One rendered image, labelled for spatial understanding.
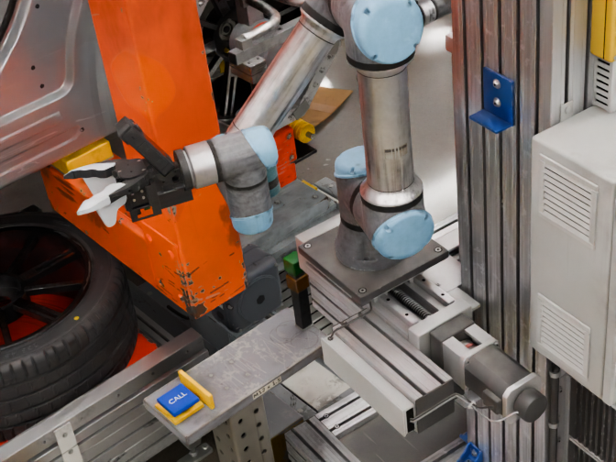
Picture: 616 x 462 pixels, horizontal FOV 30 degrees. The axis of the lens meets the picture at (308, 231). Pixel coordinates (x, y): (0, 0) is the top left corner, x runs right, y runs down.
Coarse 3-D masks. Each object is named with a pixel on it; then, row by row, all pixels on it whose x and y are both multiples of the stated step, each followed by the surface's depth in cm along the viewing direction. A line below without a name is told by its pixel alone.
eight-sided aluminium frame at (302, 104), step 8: (200, 0) 286; (200, 8) 286; (336, 48) 323; (328, 56) 324; (328, 64) 324; (320, 72) 323; (312, 80) 322; (320, 80) 324; (304, 88) 323; (312, 88) 323; (304, 96) 323; (312, 96) 324; (296, 104) 323; (304, 104) 323; (296, 112) 322; (304, 112) 325; (288, 120) 322; (224, 128) 307
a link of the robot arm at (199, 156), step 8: (192, 144) 193; (200, 144) 192; (184, 152) 192; (192, 152) 191; (200, 152) 191; (208, 152) 191; (192, 160) 190; (200, 160) 190; (208, 160) 191; (192, 168) 190; (200, 168) 190; (208, 168) 191; (192, 176) 191; (200, 176) 191; (208, 176) 191; (216, 176) 192; (200, 184) 192; (208, 184) 193
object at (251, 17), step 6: (240, 6) 298; (240, 12) 300; (246, 12) 297; (252, 12) 298; (258, 12) 300; (240, 18) 301; (246, 18) 299; (252, 18) 299; (258, 18) 300; (246, 24) 300
